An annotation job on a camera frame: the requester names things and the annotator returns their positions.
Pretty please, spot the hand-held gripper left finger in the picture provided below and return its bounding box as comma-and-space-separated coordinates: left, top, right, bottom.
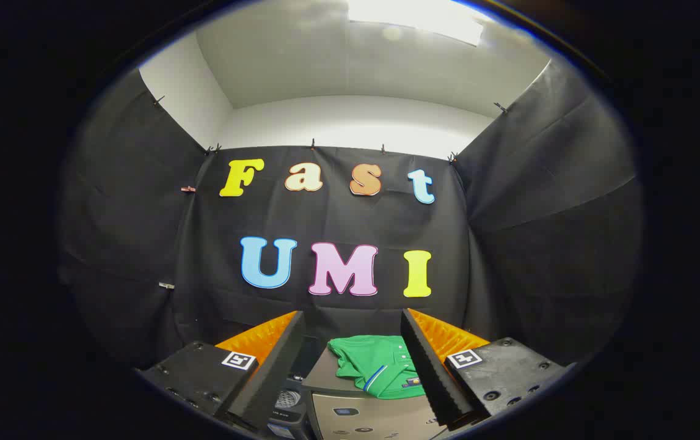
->
136, 310, 307, 431

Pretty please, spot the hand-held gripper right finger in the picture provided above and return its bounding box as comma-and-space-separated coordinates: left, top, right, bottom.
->
400, 308, 571, 430

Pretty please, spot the green polo shirt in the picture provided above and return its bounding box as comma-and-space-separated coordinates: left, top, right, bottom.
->
327, 335, 427, 401

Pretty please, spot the black backdrop cloth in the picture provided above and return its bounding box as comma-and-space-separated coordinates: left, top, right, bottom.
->
60, 58, 644, 373

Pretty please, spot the ceiling light panel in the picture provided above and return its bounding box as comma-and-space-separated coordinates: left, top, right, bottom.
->
347, 0, 486, 47

